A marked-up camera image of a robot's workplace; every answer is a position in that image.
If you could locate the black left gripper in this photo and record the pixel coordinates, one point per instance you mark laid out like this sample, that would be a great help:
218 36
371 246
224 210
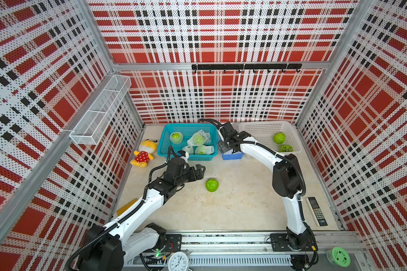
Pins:
199 174

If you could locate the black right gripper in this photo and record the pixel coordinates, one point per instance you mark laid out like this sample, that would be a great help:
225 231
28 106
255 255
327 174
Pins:
221 147

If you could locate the green custard apple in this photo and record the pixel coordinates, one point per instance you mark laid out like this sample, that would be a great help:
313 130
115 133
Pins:
279 138
212 185
199 139

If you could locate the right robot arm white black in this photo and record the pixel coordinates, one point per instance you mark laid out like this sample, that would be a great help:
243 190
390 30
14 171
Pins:
287 180

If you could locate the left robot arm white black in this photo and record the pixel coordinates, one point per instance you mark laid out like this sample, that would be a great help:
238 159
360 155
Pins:
108 247

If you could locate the sleeved custard apple front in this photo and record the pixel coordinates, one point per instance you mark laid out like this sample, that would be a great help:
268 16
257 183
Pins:
204 150

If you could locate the sleeved custard apple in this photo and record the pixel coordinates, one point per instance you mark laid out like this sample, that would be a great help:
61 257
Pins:
204 150
176 138

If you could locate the sleeved custard apple left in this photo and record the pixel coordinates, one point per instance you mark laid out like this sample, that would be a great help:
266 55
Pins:
176 138

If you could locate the dark-spotted custard apple front right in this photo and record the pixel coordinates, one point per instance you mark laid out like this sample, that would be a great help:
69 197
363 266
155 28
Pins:
286 148

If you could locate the blue plastic tray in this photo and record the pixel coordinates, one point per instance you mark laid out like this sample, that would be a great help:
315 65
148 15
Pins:
231 155

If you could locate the white perforated plastic basket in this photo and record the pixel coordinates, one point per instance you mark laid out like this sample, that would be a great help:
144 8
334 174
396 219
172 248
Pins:
264 132

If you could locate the yellow red plush toy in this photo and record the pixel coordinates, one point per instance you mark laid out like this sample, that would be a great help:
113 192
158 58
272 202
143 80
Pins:
144 153

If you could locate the yellow block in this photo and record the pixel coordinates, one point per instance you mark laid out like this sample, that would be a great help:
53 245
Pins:
125 207

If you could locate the remote control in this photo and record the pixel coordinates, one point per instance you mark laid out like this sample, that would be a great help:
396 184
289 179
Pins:
316 211

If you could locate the green tape spool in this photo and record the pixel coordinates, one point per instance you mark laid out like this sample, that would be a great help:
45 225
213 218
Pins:
338 257

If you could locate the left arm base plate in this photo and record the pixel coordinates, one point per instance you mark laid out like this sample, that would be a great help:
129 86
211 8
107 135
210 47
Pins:
169 243

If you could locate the black hook rail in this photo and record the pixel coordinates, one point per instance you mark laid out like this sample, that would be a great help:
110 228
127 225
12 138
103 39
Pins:
241 67

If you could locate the wire mesh wall shelf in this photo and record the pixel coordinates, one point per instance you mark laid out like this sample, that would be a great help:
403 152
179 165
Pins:
93 125

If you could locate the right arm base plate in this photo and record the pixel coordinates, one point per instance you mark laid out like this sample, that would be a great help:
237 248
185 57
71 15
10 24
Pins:
278 241

